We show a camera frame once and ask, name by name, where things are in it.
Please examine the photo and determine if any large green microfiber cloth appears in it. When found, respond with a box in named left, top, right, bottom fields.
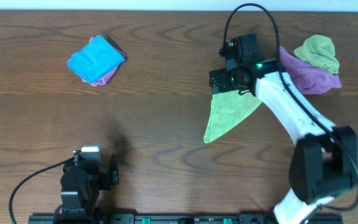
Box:
left=203, top=91, right=262, bottom=143

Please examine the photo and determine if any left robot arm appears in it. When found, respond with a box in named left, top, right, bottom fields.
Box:
left=53, top=151, right=119, bottom=223

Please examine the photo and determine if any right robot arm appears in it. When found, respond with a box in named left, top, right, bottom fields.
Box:
left=209, top=59, right=358, bottom=223

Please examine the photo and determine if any crumpled purple cloth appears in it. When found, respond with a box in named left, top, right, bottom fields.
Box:
left=280, top=46, right=342, bottom=95

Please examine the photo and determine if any crumpled green cloth top right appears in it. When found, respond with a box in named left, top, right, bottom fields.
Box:
left=293, top=35, right=340, bottom=75

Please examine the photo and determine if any folded pink cloth under blue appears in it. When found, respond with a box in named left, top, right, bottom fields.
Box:
left=81, top=48, right=127, bottom=87

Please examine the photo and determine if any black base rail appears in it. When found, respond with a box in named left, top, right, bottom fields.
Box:
left=27, top=212, right=344, bottom=224

